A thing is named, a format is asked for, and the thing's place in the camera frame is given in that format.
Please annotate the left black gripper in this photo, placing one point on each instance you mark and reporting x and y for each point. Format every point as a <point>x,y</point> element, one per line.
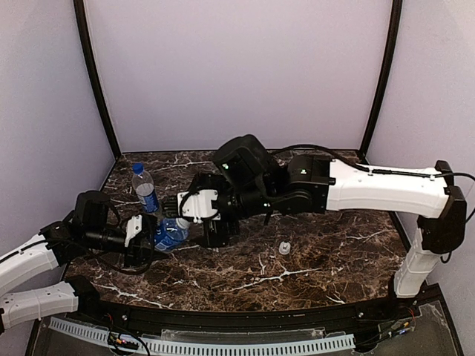
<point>147,242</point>

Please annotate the white cap water bottle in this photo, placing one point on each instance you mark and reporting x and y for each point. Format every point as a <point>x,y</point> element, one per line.
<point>170,234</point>

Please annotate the clear bottle cap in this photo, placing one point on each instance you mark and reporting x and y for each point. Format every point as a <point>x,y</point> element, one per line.
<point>284,248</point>

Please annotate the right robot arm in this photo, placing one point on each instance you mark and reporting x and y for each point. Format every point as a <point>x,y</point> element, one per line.
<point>251,182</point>

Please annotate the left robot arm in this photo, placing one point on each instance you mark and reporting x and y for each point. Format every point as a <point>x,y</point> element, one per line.
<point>95,229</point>

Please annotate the blue cap water bottle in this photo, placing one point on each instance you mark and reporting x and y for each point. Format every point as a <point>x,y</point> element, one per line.
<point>144,188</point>

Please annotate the small circuit board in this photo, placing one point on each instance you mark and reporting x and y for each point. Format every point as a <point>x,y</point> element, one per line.
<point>118,341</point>

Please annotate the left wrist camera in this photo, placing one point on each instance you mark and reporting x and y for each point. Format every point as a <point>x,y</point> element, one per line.
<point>133,228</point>

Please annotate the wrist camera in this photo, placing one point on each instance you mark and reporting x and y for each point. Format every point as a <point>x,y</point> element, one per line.
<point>195,207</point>
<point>133,228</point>

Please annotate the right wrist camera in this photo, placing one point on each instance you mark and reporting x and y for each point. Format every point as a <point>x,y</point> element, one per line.
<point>195,207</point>

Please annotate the black front table rail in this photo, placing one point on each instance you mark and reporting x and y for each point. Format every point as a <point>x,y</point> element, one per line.
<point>356,318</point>

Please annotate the white slotted cable duct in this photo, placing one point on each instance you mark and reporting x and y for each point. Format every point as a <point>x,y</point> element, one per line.
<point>174,342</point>

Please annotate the left black frame post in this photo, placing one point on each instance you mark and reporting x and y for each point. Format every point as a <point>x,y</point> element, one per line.
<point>93,75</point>

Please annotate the black frame post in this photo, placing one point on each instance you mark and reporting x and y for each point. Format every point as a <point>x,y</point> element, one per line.
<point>93,75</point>
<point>386,64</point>

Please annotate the right black frame post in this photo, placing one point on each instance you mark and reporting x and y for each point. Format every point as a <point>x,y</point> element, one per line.
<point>386,64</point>

